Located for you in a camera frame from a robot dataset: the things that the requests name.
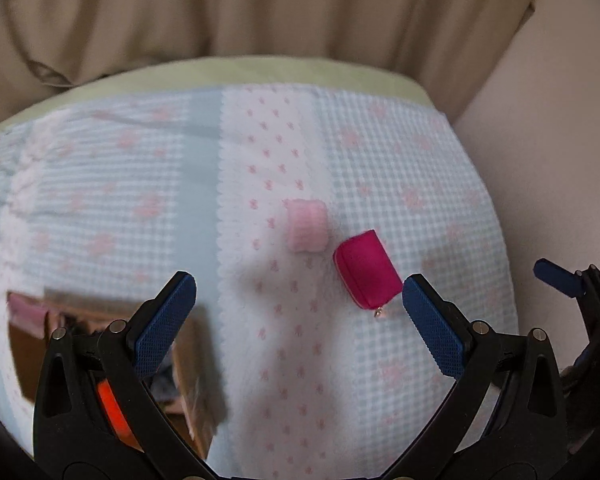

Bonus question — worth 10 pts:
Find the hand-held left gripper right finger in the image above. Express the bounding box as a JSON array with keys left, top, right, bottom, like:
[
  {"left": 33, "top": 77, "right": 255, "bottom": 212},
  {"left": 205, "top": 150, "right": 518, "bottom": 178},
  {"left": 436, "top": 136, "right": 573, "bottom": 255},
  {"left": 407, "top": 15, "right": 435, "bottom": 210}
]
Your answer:
[{"left": 385, "top": 274, "right": 568, "bottom": 480}]

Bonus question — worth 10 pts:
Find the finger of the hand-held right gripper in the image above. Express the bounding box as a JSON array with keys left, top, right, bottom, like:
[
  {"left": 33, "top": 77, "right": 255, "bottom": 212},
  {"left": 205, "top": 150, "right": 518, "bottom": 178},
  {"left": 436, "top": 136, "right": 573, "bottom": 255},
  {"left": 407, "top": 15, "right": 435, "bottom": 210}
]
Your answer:
[{"left": 534, "top": 258, "right": 600, "bottom": 299}]

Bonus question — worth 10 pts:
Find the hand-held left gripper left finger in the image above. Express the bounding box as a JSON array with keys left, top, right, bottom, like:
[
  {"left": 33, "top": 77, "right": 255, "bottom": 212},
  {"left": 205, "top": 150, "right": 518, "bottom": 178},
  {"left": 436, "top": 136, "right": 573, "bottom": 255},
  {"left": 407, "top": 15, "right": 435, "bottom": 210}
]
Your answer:
[{"left": 32, "top": 271, "right": 216, "bottom": 480}]

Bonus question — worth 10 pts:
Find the cardboard box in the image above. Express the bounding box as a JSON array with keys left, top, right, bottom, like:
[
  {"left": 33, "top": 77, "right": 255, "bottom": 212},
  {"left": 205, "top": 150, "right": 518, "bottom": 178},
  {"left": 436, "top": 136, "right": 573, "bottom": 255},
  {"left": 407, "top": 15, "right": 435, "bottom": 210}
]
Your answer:
[{"left": 5, "top": 287, "right": 231, "bottom": 463}]

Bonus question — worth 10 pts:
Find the grey cloth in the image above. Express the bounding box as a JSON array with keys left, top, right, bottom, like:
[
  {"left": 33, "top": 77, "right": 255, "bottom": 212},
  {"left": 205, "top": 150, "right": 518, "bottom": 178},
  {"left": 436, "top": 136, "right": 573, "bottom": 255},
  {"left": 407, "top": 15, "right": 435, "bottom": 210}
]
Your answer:
[{"left": 145, "top": 355, "right": 187, "bottom": 413}]

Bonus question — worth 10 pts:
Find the magenta zip pouch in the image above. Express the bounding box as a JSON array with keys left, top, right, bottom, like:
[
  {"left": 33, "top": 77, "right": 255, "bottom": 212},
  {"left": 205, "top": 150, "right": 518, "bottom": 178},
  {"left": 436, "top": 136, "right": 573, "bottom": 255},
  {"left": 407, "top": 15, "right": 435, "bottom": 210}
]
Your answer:
[{"left": 333, "top": 229, "right": 404, "bottom": 319}]

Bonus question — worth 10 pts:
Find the pink fluffy roll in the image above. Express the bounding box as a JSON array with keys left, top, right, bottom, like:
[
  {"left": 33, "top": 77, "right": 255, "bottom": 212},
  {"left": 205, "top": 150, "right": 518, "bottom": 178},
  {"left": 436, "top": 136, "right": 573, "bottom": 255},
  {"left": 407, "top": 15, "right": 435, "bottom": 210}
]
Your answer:
[{"left": 285, "top": 199, "right": 329, "bottom": 254}]

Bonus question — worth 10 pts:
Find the blue pink printed blanket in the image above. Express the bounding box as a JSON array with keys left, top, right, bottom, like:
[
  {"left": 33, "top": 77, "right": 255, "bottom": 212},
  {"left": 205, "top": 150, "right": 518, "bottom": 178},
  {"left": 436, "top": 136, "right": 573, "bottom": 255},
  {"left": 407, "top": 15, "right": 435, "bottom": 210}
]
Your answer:
[{"left": 0, "top": 82, "right": 522, "bottom": 480}]

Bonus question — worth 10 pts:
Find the pink patterned cloth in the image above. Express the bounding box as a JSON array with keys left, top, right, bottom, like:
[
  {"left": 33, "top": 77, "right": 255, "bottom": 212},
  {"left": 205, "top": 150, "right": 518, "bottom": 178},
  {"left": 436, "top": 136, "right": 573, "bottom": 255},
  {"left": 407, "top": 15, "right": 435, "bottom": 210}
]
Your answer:
[{"left": 7, "top": 292, "right": 48, "bottom": 336}]

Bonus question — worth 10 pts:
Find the pale green bed sheet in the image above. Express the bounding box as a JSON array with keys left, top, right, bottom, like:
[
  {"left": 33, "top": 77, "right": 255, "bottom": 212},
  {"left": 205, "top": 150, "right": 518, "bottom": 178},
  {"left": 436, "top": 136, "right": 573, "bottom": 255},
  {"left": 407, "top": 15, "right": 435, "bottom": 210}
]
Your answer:
[{"left": 0, "top": 55, "right": 433, "bottom": 137}]

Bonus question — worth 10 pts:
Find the beige curtain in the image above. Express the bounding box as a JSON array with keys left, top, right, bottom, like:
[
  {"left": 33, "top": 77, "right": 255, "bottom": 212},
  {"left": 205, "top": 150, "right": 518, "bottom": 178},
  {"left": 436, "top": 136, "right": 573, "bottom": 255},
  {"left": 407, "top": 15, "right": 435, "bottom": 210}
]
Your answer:
[{"left": 0, "top": 0, "right": 552, "bottom": 128}]

